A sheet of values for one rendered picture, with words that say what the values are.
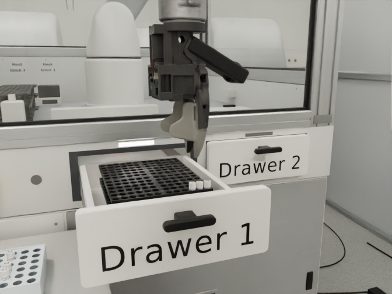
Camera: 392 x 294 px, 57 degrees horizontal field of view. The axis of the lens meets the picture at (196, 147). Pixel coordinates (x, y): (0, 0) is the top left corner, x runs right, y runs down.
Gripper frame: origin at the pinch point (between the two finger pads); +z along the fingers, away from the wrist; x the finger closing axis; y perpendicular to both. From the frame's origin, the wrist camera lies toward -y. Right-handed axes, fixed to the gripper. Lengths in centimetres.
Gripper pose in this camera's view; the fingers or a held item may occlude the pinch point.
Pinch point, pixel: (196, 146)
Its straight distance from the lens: 61.8
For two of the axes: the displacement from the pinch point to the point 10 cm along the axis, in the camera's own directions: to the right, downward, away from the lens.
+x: 3.4, 2.1, -9.2
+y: -9.4, 0.8, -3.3
